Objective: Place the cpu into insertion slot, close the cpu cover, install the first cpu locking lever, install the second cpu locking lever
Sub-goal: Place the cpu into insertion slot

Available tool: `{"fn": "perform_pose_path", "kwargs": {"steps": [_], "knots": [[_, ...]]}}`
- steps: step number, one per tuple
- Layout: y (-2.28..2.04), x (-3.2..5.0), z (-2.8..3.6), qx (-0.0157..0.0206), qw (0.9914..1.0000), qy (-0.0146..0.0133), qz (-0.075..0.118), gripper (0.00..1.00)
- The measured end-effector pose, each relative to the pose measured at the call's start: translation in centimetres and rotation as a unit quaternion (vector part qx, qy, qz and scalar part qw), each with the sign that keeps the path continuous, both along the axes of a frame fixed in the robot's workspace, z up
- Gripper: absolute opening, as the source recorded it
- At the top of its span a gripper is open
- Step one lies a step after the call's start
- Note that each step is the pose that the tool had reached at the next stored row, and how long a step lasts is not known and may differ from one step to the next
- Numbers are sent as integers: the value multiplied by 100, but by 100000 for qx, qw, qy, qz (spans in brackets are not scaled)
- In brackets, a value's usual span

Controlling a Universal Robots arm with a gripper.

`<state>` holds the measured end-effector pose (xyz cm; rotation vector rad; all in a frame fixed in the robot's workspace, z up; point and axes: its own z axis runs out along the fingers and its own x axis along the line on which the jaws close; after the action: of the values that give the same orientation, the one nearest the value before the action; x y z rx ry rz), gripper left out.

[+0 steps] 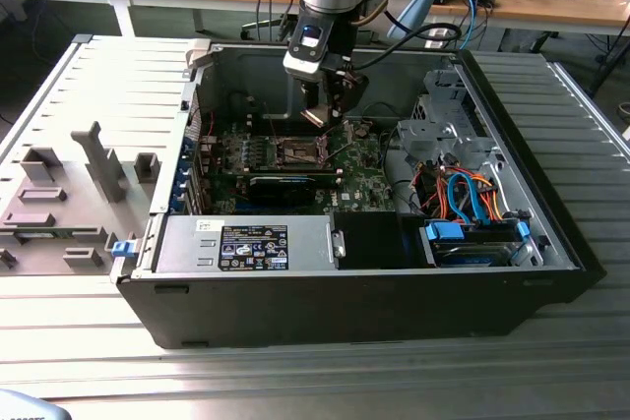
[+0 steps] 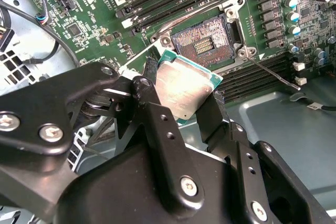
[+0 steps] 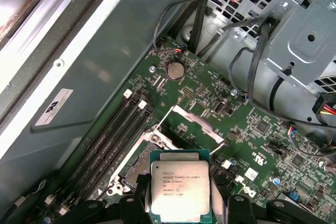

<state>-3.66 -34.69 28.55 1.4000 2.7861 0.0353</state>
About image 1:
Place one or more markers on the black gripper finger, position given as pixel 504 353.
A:
pixel 349 93
pixel 310 93

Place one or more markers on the black PC case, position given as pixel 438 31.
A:
pixel 344 307

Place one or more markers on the CPU socket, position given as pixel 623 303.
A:
pixel 300 152

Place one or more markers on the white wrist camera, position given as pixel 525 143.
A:
pixel 305 58

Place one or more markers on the beige case latch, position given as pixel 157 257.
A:
pixel 199 53

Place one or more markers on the hard disk in blue carrier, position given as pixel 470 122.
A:
pixel 472 257

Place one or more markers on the RAM stick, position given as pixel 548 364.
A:
pixel 44 234

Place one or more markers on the green motherboard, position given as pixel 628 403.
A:
pixel 366 179

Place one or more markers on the RAM slot white clips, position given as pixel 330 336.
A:
pixel 283 127
pixel 283 119

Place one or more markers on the grey power supply unit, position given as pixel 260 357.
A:
pixel 187 243

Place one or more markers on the black graphics card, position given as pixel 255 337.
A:
pixel 280 192

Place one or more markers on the perforated metal drive cage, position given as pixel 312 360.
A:
pixel 443 90

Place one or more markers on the pale grey device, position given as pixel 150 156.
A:
pixel 24 407

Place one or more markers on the blue disk carrier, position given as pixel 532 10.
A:
pixel 123 249

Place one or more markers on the small white device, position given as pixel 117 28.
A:
pixel 436 41

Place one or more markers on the grey parts rack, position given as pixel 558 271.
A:
pixel 79 216

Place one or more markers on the silver CPU green edge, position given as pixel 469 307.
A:
pixel 315 116

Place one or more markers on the black plastic shroud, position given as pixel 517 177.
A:
pixel 369 238

